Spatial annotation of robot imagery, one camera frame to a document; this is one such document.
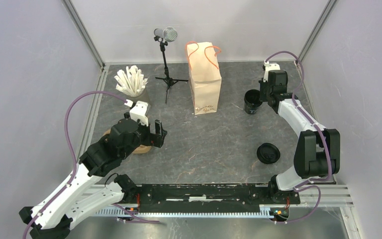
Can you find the black coffee cup with print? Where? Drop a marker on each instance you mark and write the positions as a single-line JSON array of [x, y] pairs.
[[252, 101]]

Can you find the microphone on black tripod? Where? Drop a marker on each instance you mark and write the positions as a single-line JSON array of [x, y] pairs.
[[163, 36]]

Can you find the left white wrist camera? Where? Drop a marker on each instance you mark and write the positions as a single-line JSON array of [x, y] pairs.
[[138, 111]]

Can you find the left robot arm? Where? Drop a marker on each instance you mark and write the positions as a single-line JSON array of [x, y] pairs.
[[61, 211]]

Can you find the bundle of white wrapped straws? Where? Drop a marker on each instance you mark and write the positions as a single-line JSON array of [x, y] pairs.
[[131, 81]]

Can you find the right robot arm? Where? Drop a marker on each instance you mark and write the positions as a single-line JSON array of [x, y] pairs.
[[317, 154]]

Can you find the brown cardboard cup carrier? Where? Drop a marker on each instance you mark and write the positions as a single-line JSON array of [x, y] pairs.
[[140, 150]]

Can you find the grey cup holding straws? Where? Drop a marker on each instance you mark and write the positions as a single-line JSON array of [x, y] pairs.
[[143, 97]]

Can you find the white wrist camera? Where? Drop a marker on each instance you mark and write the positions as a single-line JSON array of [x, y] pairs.
[[138, 111], [267, 66]]

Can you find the brown paper takeout bag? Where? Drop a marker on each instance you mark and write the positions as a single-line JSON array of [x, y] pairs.
[[205, 77]]

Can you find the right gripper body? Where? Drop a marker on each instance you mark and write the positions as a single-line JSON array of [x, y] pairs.
[[265, 90]]

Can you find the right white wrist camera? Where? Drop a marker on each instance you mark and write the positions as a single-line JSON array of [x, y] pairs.
[[267, 66]]

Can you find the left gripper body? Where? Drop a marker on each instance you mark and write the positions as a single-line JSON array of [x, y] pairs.
[[144, 137]]

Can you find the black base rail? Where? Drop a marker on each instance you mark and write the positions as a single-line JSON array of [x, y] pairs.
[[211, 198]]

